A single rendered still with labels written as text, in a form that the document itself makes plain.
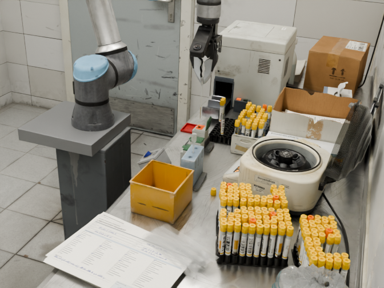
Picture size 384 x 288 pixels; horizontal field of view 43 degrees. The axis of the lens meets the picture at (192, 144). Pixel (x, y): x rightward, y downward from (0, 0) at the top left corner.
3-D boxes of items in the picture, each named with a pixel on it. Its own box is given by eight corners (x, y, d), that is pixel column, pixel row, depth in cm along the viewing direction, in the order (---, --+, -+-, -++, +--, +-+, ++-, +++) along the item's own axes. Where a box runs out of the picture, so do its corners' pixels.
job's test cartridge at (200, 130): (195, 139, 170) (196, 123, 167) (208, 142, 168) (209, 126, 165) (191, 144, 166) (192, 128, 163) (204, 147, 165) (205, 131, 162)
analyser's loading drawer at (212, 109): (217, 98, 204) (218, 86, 201) (232, 100, 202) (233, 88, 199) (202, 116, 186) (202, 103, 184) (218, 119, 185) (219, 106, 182)
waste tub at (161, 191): (151, 188, 143) (151, 159, 139) (193, 199, 139) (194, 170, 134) (129, 212, 132) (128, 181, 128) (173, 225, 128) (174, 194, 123)
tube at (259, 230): (255, 264, 115) (260, 228, 110) (250, 260, 116) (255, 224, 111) (260, 262, 116) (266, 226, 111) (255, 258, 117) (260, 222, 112)
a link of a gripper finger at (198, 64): (207, 79, 162) (208, 52, 158) (200, 84, 157) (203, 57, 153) (198, 77, 163) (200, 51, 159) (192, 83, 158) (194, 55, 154)
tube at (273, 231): (270, 266, 115) (275, 230, 110) (264, 263, 116) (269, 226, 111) (274, 262, 116) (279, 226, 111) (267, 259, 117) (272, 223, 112)
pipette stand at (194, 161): (186, 171, 153) (187, 143, 148) (207, 175, 151) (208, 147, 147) (175, 187, 144) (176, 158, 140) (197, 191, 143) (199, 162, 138)
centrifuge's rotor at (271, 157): (268, 156, 153) (270, 136, 149) (315, 170, 146) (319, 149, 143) (249, 178, 141) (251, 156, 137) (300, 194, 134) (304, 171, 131)
